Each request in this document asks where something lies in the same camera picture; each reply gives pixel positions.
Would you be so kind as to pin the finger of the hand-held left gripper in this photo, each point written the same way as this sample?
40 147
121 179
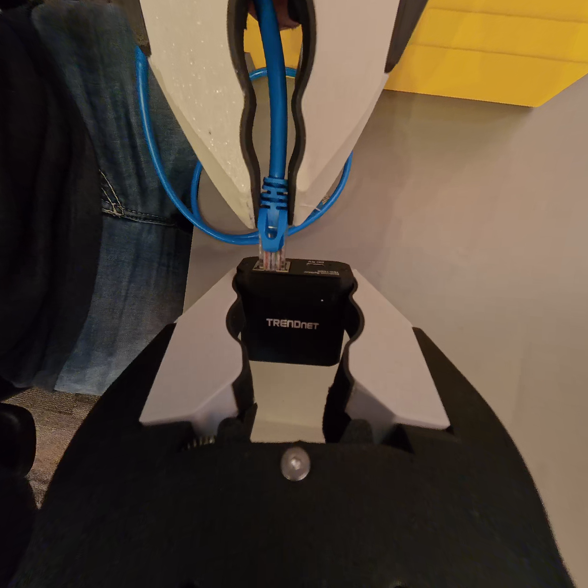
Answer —
193 69
344 82

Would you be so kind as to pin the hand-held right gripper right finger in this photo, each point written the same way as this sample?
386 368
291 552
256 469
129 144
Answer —
390 367

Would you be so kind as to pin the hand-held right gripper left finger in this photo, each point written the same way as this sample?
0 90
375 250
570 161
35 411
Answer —
193 367

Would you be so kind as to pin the yellow plastic bin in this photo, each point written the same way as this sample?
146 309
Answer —
482 59

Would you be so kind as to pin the black ethernet splitter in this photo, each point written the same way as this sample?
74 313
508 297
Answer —
294 303

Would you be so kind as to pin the person's left hand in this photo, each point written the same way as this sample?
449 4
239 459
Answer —
294 16

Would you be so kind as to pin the person's leg in jeans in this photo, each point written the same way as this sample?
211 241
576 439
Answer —
128 252

